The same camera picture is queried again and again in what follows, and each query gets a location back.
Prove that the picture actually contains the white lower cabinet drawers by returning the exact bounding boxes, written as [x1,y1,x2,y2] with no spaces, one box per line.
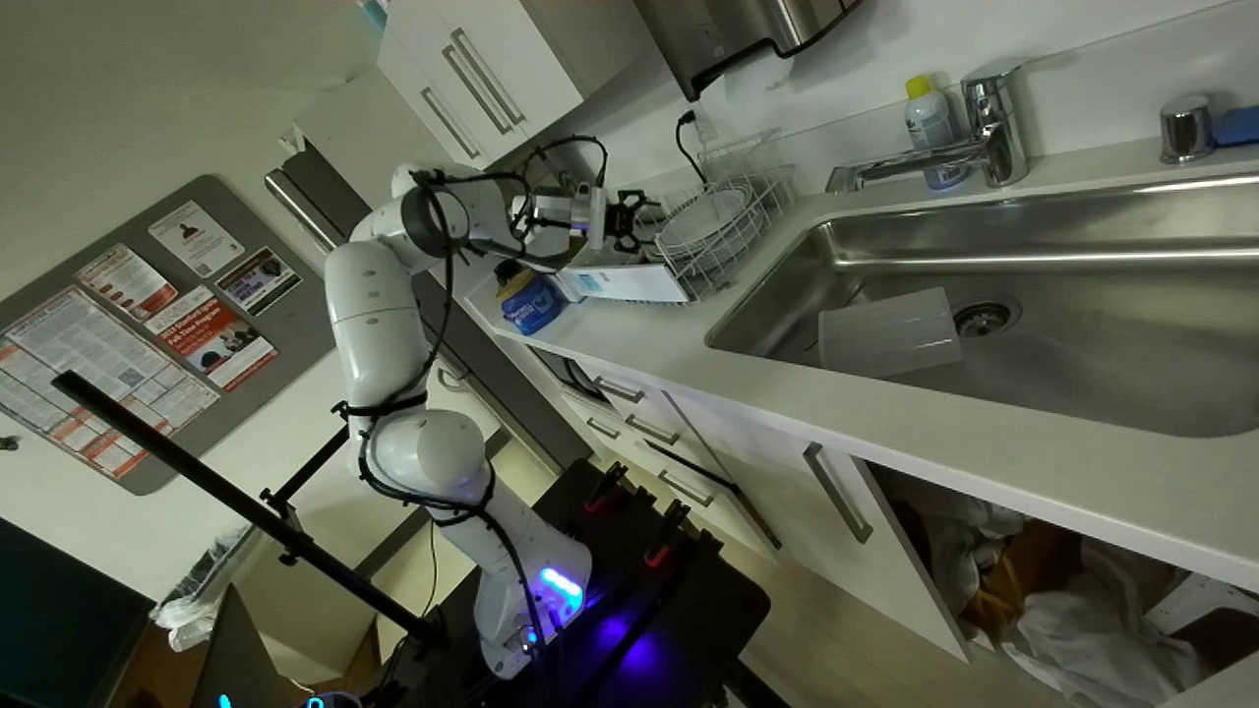
[533,348,971,663]

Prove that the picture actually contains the translucent plastic container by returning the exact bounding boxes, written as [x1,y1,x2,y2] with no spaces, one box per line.
[819,286,963,380]

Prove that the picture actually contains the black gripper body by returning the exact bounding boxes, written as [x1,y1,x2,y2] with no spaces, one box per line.
[557,188,635,254]

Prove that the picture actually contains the white wire dish rack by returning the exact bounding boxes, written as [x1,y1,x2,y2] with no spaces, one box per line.
[567,170,799,309]

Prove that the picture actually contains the dish soap bottle yellow cap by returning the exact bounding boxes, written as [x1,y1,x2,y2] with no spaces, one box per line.
[907,75,970,192]

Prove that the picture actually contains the chrome sink faucet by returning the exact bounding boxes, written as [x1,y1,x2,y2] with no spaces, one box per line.
[828,66,1031,192]

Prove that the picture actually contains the grey notice board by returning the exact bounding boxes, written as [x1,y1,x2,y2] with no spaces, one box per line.
[0,178,331,496]

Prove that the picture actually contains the black power cable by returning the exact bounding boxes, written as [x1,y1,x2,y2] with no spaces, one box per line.
[672,106,711,188]

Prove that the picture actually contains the white upper cabinet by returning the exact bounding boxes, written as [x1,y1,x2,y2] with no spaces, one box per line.
[377,0,650,170]

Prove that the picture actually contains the black camera stand pole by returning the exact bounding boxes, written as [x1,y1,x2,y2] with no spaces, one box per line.
[53,370,443,637]

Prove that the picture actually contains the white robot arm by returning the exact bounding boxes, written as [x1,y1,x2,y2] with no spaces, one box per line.
[323,167,596,682]

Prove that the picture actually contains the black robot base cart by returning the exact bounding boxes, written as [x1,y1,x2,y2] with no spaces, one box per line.
[370,463,789,708]

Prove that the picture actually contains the steel paper towel dispenser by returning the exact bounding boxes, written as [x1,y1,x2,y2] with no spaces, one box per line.
[635,0,862,104]

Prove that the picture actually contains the stainless steel sink basin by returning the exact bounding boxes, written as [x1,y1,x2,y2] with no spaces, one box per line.
[709,178,1259,436]

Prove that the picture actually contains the white dotted rim plate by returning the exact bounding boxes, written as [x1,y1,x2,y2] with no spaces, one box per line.
[663,188,749,263]

